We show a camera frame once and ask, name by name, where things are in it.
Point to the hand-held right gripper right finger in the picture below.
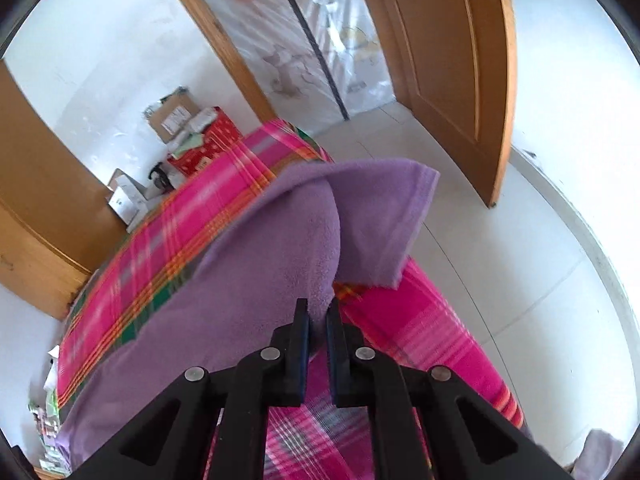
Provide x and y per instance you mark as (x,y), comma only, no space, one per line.
(332,360)

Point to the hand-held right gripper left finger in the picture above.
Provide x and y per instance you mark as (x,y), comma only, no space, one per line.
(304,360)

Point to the purple fleece pants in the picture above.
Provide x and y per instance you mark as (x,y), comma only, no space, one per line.
(260,270)

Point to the pink green plaid bed sheet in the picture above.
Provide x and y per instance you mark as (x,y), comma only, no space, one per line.
(200,200)

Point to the small black object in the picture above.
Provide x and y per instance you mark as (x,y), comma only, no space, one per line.
(160,177)

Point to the red gift box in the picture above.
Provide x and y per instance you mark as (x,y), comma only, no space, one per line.
(215,145)

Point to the small white box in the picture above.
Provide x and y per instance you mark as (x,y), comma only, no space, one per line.
(127,200)

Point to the cardboard box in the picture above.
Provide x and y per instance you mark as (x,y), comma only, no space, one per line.
(172,117)

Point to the wooden wardrobe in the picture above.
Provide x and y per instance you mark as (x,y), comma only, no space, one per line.
(40,200)

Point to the black curtain strip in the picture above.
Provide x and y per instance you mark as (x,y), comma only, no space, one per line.
(310,45)

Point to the wooden door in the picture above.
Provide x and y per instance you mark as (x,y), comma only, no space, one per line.
(440,60)

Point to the clear plastic door curtain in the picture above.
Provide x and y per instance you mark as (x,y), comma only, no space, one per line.
(300,35)

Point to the wooden door frame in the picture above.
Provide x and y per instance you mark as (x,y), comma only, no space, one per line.
(215,35)

